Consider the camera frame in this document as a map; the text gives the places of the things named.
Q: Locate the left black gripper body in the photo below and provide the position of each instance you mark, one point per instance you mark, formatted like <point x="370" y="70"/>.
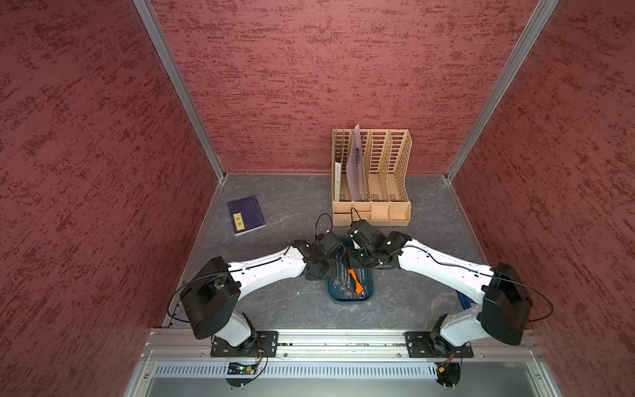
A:
<point x="327" y="271"/>

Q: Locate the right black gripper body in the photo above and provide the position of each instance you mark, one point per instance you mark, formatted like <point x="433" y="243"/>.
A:
<point x="361" y="256"/>

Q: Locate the teal plastic storage tray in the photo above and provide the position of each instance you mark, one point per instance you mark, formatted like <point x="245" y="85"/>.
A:
<point x="365" y="276"/>

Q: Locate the orange handled adjustable wrench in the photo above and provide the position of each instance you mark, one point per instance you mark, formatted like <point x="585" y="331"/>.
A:
<point x="357" y="287"/>

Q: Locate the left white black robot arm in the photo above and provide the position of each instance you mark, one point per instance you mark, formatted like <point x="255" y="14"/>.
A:
<point x="210" y="299"/>

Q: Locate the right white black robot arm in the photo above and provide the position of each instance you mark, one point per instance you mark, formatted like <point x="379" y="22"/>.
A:
<point x="501" y="300"/>

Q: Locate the blue flat box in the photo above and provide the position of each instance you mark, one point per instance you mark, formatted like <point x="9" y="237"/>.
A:
<point x="465" y="301"/>

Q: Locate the purple folder in organizer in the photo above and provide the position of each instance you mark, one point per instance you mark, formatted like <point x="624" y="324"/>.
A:
<point x="356" y="168"/>

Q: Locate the wooden desk file organizer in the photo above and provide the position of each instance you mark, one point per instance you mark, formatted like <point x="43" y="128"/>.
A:
<point x="386" y="157"/>

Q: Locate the dark purple notebook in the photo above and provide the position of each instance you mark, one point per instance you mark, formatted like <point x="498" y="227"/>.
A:
<point x="246" y="215"/>

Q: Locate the beige folder in organizer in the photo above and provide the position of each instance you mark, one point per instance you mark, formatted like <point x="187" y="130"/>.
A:
<point x="337" y="181"/>

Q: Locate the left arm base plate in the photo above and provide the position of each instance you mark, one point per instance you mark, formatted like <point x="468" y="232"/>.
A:
<point x="260" y="344"/>

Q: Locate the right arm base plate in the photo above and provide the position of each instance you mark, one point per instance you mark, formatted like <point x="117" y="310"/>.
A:
<point x="424" y="345"/>

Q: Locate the aluminium front rail frame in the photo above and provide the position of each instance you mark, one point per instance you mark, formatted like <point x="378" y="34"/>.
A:
<point x="342" y="354"/>

